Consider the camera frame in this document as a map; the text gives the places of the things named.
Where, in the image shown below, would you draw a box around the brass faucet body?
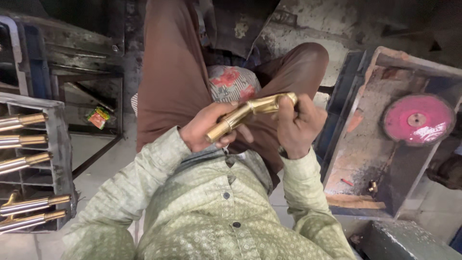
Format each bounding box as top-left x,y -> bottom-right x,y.
206,92 -> 298,143

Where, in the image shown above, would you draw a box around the brass and chrome faucet pipe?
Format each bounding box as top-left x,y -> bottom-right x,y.
0,113 -> 48,132
0,134 -> 48,150
0,152 -> 53,176
0,194 -> 71,217
0,209 -> 67,233

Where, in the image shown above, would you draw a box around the person's brown trousers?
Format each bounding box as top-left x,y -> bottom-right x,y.
136,0 -> 330,188

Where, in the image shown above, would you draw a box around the floral striped cushion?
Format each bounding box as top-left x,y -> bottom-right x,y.
131,65 -> 262,117

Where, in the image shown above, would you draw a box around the blue metal machine frame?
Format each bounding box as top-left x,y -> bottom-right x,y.
0,16 -> 53,100

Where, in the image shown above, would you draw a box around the grey metal block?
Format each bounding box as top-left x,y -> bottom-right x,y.
355,220 -> 462,260

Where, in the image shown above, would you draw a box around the person's left hand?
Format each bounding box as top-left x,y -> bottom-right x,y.
179,102 -> 255,153

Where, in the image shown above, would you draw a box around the dusty metal polishing hood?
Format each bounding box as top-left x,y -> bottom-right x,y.
318,46 -> 462,221

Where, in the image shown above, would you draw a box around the dark metal stool frame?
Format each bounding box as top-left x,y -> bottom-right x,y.
51,69 -> 125,179

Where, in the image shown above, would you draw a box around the person's green patterned shirt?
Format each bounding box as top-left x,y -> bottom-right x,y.
61,126 -> 356,260

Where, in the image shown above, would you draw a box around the grey metal rack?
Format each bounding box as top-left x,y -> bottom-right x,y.
0,92 -> 78,233

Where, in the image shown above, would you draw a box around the pink polishing wheel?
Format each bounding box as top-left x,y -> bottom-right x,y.
383,94 -> 456,147

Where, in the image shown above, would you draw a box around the person's right hand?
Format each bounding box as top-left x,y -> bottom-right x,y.
271,95 -> 328,160

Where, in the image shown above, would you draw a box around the green orange snack wrapper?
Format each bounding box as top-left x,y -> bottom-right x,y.
86,107 -> 110,130

